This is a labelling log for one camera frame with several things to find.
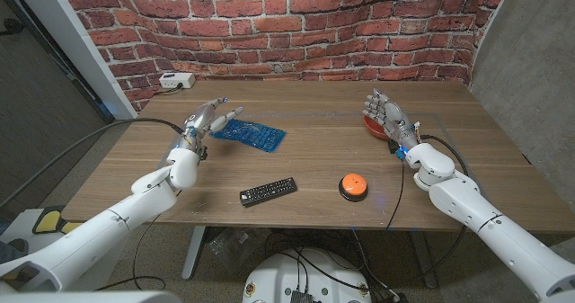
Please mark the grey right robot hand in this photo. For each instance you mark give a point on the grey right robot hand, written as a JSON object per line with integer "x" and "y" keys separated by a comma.
{"x": 393, "y": 116}

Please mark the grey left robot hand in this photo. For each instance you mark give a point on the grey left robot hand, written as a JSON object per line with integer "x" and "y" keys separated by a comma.
{"x": 200, "y": 123}

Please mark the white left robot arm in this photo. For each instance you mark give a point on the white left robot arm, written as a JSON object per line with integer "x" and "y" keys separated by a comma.
{"x": 90, "y": 240}

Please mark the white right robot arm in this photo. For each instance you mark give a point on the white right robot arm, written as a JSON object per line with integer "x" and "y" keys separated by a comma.
{"x": 494, "y": 235}

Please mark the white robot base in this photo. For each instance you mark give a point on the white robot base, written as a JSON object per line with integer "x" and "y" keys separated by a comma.
{"x": 278, "y": 276}

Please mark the orange push button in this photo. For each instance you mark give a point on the orange push button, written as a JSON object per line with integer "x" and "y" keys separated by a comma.
{"x": 353, "y": 184}

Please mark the black TV remote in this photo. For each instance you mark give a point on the black TV remote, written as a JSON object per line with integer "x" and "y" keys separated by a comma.
{"x": 269, "y": 191}

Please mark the red bowl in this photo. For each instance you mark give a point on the red bowl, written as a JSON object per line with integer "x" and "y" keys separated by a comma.
{"x": 373, "y": 130}

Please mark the white power strip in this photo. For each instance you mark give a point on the white power strip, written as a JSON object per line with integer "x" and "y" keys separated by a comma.
{"x": 176, "y": 79}

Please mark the blue circuit board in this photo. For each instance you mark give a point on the blue circuit board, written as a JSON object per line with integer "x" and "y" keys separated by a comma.
{"x": 262, "y": 136}

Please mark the red brick printed backdrop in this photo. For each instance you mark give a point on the red brick printed backdrop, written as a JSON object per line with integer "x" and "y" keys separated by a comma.
{"x": 314, "y": 33}

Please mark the clear plastic bag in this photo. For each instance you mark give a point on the clear plastic bag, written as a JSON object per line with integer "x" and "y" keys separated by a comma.
{"x": 233, "y": 246}

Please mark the grey table leg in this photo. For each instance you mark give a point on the grey table leg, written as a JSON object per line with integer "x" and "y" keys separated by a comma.
{"x": 423, "y": 258}
{"x": 193, "y": 251}

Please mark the yellow black pedal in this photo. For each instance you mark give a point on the yellow black pedal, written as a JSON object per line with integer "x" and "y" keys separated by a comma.
{"x": 48, "y": 220}

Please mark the white corner post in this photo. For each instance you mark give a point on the white corner post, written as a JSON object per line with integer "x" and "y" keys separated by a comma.
{"x": 76, "y": 42}

